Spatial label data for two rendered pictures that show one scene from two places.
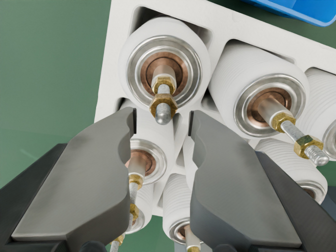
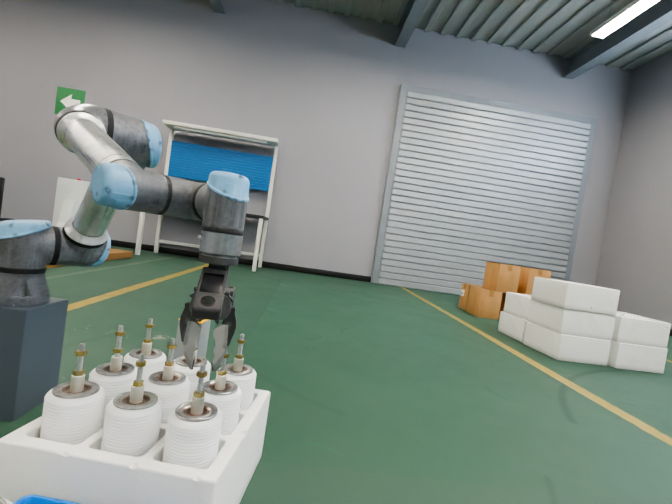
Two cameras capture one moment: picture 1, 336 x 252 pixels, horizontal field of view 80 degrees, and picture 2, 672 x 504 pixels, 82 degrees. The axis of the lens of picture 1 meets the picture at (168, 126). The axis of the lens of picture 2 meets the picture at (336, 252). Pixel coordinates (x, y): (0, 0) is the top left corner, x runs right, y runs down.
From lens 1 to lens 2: 0.69 m
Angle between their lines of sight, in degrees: 58
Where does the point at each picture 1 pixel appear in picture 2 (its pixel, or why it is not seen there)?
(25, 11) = not seen: outside the picture
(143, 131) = (213, 399)
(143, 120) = not seen: hidden behind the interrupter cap
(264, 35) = (114, 457)
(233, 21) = (137, 462)
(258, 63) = (137, 419)
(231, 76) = (153, 419)
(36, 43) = not seen: outside the picture
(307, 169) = (104, 382)
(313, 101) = (92, 414)
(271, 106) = (139, 394)
